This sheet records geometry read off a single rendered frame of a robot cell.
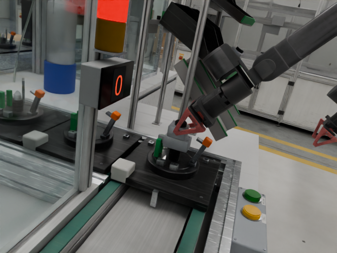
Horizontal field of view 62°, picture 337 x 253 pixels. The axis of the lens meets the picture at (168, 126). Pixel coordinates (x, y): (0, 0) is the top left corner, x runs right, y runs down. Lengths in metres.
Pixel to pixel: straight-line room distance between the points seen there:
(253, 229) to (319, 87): 4.15
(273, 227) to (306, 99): 3.96
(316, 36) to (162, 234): 0.51
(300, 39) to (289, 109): 4.13
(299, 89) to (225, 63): 4.08
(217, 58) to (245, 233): 0.37
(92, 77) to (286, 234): 0.64
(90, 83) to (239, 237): 0.40
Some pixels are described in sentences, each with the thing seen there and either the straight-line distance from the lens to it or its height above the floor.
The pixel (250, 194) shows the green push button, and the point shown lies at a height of 0.97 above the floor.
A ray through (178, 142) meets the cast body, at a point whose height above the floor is 1.05.
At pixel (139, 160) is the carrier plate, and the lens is 0.75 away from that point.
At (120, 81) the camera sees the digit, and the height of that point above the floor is 1.21.
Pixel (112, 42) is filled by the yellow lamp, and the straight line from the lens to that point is 0.50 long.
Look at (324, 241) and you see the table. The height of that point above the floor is 0.86.
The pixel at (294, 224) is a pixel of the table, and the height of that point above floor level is 0.86.
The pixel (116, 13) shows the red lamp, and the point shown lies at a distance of 0.49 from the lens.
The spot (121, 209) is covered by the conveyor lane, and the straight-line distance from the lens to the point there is 0.67.
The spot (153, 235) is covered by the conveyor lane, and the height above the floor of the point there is 0.92.
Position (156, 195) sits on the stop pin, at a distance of 0.65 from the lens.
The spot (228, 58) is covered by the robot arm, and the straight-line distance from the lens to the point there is 0.65.
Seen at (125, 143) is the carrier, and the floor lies 0.97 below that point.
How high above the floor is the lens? 1.34
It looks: 22 degrees down
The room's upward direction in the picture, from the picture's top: 11 degrees clockwise
